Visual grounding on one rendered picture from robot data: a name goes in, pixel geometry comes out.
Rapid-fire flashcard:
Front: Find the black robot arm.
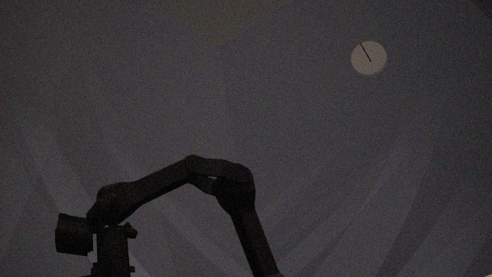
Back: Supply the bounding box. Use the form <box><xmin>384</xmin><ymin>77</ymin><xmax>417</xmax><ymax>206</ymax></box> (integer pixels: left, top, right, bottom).
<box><xmin>55</xmin><ymin>154</ymin><xmax>285</xmax><ymax>277</ymax></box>

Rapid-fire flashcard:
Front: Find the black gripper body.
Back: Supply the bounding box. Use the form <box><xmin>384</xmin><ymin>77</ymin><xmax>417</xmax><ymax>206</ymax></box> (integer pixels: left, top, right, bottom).
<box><xmin>93</xmin><ymin>256</ymin><xmax>135</xmax><ymax>277</ymax></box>

